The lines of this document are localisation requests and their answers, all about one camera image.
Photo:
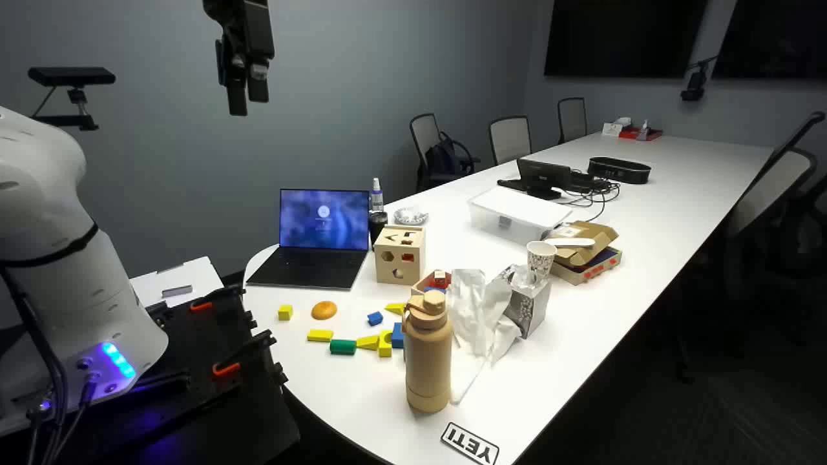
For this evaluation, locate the green rectangular block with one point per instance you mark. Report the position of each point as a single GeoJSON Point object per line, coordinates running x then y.
{"type": "Point", "coordinates": [342, 346]}

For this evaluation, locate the small spray bottle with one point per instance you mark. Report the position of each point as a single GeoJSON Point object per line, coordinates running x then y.
{"type": "Point", "coordinates": [377, 196]}

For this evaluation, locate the yellow cube block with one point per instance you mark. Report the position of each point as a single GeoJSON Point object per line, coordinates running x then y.
{"type": "Point", "coordinates": [286, 314]}

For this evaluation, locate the grey patterned tissue box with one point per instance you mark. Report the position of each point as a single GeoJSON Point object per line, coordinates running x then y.
{"type": "Point", "coordinates": [528, 306]}

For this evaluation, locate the small white box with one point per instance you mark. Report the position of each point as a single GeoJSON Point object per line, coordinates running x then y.
{"type": "Point", "coordinates": [613, 128]}

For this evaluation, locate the tan insulated water bottle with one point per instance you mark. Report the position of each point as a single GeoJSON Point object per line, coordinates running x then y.
{"type": "Point", "coordinates": [427, 363]}

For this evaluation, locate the small wooden block tray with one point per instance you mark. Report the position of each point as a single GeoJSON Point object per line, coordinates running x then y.
{"type": "Point", "coordinates": [441, 279]}

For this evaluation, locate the brown and white object pile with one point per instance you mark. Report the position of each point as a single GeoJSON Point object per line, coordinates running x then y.
{"type": "Point", "coordinates": [590, 248]}

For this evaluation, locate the grey metal strip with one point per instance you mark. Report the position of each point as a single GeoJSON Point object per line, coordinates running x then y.
{"type": "Point", "coordinates": [177, 289]}

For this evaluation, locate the black white YETI sticker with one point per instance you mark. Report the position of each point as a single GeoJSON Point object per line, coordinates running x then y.
{"type": "Point", "coordinates": [471, 445]}

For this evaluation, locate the black monitor on stand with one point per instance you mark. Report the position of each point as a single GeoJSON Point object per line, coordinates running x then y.
{"type": "Point", "coordinates": [543, 174]}

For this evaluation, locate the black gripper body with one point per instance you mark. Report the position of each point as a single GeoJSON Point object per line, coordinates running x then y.
{"type": "Point", "coordinates": [248, 35]}

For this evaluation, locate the clear plastic storage box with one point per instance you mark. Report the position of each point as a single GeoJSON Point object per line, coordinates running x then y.
{"type": "Point", "coordinates": [518, 210]}

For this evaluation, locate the white patterned paper cup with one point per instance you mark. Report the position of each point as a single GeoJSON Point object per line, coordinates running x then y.
{"type": "Point", "coordinates": [541, 258]}

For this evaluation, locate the orange dome block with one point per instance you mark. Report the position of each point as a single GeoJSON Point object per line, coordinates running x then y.
{"type": "Point", "coordinates": [325, 310]}

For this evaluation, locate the black backpack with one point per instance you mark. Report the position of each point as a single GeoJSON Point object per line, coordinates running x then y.
{"type": "Point", "coordinates": [449, 157]}

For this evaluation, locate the white flat board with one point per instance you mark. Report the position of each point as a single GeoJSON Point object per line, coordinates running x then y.
{"type": "Point", "coordinates": [177, 274]}

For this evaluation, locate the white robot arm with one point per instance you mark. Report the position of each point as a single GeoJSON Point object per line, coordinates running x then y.
{"type": "Point", "coordinates": [52, 258]}

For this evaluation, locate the wooden shape sorter cube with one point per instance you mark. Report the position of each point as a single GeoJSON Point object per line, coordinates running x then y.
{"type": "Point", "coordinates": [400, 254]}

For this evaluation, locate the black oval speaker bar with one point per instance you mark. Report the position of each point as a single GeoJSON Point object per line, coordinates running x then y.
{"type": "Point", "coordinates": [620, 168]}

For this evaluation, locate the black clamp orange tip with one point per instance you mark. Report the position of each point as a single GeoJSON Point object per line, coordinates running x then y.
{"type": "Point", "coordinates": [226, 370]}

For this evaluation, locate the small yellow block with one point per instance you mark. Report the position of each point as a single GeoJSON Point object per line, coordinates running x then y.
{"type": "Point", "coordinates": [395, 307]}

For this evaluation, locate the small blue block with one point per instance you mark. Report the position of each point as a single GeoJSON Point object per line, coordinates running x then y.
{"type": "Point", "coordinates": [377, 319]}

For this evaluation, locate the small clear bottle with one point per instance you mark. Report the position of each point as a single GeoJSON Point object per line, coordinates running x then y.
{"type": "Point", "coordinates": [644, 130]}

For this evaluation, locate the long blue block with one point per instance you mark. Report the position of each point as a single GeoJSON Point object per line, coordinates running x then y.
{"type": "Point", "coordinates": [400, 336]}

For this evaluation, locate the black laptop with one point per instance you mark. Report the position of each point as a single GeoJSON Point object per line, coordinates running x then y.
{"type": "Point", "coordinates": [325, 223]}

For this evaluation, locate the black conference camera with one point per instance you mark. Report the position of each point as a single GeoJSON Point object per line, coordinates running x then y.
{"type": "Point", "coordinates": [697, 82]}

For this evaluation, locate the clear plastic bag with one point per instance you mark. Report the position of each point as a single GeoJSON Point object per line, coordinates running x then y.
{"type": "Point", "coordinates": [480, 310]}

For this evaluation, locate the black camera on mount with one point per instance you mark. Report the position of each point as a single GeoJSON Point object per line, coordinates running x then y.
{"type": "Point", "coordinates": [72, 75]}

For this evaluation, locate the black wall television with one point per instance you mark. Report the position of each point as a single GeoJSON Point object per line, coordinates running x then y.
{"type": "Point", "coordinates": [771, 40]}
{"type": "Point", "coordinates": [624, 40]}

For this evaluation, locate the yellow wedge block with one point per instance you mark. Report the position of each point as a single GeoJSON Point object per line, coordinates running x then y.
{"type": "Point", "coordinates": [370, 341]}

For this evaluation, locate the grey mesh office chair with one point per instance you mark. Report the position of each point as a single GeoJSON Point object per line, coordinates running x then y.
{"type": "Point", "coordinates": [572, 116]}
{"type": "Point", "coordinates": [771, 193]}
{"type": "Point", "coordinates": [510, 138]}
{"type": "Point", "coordinates": [425, 130]}

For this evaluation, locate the red flat item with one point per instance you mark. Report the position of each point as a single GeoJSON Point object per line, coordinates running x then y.
{"type": "Point", "coordinates": [642, 135]}

